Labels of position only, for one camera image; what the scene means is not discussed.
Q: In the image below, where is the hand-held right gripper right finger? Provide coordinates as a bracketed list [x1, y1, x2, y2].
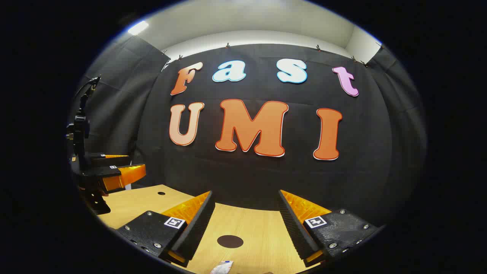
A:
[277, 190, 385, 268]

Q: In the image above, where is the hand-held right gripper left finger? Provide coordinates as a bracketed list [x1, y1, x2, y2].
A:
[116, 190, 216, 268]

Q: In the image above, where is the dark brown round coaster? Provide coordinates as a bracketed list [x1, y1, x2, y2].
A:
[217, 235, 244, 249]

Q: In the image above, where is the white toothpaste tube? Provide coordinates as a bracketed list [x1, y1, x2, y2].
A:
[210, 260, 234, 274]

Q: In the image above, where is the wooden desktop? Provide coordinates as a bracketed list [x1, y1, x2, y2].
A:
[95, 185, 324, 274]

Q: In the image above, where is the plain dark cloth panel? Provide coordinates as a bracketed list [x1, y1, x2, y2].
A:
[68, 36, 170, 187]

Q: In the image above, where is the black backdrop cloth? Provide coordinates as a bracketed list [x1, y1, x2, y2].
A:
[133, 43, 428, 229]

